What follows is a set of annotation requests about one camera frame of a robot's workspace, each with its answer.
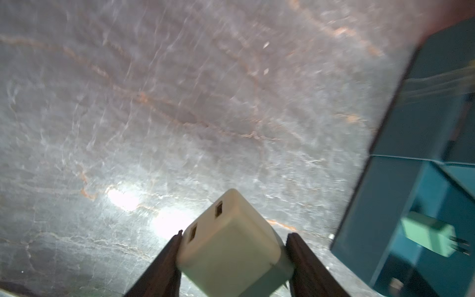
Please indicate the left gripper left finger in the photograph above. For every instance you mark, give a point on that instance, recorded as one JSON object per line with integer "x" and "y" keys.
{"x": 162, "y": 278}

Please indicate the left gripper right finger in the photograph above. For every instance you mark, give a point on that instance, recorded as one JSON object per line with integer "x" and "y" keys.
{"x": 310, "y": 278}

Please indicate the green plug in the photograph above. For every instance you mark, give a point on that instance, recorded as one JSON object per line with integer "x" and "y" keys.
{"x": 433, "y": 234}
{"x": 230, "y": 250}

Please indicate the teal drawer cabinet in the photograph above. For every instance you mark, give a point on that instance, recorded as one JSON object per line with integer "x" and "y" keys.
{"x": 422, "y": 160}

